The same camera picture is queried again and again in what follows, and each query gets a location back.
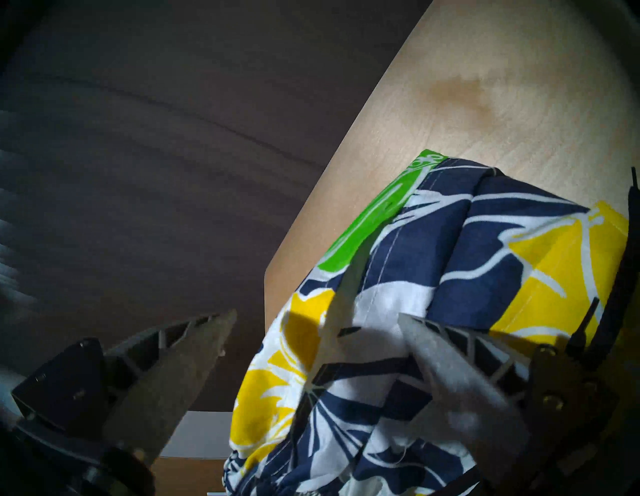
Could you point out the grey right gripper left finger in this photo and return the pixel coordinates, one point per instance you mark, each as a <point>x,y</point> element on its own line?
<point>160,385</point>

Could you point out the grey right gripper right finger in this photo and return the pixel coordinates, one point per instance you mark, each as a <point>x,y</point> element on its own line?
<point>470,395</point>

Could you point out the navy green floral shorts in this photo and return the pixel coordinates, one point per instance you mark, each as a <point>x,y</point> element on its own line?
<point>450,250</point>

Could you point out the beige pleated curtain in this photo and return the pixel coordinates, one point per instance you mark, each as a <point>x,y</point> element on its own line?
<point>10,225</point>

